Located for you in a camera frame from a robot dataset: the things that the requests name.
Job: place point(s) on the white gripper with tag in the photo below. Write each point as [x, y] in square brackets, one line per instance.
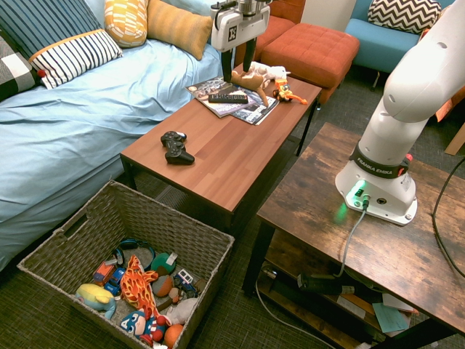
[236, 32]

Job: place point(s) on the black gamepad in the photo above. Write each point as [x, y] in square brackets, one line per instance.
[176, 149]

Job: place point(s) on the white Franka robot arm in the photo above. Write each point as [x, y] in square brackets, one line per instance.
[399, 91]

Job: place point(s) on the grey wicker basket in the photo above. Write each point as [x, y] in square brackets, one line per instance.
[145, 218]

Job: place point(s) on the brown plush animal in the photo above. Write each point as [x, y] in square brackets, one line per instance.
[250, 81]

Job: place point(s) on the white plush animal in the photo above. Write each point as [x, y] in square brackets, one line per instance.
[269, 71]

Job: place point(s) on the dark cover magazine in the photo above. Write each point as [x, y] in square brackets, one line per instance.
[210, 86]

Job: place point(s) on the black remote control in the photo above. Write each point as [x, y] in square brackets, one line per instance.
[227, 98]

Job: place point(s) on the purple cover magazine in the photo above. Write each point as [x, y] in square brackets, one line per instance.
[227, 108]

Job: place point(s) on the orange toy vehicle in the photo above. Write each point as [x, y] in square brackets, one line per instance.
[282, 91]

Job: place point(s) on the orange armchair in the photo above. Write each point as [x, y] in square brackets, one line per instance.
[279, 25]

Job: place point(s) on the blue white cover magazine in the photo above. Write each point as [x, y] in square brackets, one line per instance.
[259, 112]

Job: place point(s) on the mustard orange pillow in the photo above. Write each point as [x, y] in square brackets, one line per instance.
[178, 25]

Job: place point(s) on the orange tufted ottoman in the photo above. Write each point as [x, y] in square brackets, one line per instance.
[309, 47]

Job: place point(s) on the reddish wood coffee table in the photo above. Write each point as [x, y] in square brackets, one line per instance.
[225, 152]

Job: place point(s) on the yellow white patterned pillow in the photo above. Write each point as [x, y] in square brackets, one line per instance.
[125, 22]

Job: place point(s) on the rustic brown wood table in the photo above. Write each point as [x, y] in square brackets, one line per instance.
[309, 203]

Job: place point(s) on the light blue sofa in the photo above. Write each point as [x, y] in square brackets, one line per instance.
[91, 120]

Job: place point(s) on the white navy striped pillow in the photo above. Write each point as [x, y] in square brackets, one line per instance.
[76, 54]

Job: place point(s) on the black white chevron pillow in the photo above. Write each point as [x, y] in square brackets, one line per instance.
[403, 14]

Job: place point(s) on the red apple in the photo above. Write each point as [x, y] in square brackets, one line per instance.
[425, 34]

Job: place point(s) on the dark blue striped pillow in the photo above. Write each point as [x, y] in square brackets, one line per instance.
[43, 22]

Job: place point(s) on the orange book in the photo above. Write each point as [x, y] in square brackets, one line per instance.
[445, 109]

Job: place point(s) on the blue black headphones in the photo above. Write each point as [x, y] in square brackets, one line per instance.
[127, 243]

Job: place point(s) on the green plush ball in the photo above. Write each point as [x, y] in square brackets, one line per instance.
[161, 263]

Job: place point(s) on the black white checkered pillow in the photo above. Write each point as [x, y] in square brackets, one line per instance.
[14, 72]

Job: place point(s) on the white blue toy car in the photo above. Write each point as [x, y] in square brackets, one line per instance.
[183, 279]

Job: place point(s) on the light wood furniture piece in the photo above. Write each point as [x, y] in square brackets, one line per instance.
[457, 141]

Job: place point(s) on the brown plush ball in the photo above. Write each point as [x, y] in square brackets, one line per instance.
[163, 285]

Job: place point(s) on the black power brick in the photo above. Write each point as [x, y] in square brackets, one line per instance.
[319, 283]

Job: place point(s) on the small tan plush ball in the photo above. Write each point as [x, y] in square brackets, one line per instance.
[174, 294]

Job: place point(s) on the flame pattern plush toy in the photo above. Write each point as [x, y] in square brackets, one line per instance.
[136, 287]

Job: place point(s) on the orange toy truck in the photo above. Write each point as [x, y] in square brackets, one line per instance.
[103, 272]

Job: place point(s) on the white grey plush toy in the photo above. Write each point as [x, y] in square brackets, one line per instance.
[183, 309]

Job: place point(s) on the yellow haired plush doll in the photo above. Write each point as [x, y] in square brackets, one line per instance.
[92, 294]

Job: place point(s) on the orange ball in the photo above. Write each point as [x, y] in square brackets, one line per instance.
[173, 334]

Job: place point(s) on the Captain America plush doll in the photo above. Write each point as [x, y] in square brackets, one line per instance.
[136, 323]

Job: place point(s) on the white paper sheet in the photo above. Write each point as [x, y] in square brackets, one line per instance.
[394, 301]

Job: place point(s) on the teal paper envelope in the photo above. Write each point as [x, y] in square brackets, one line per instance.
[390, 318]

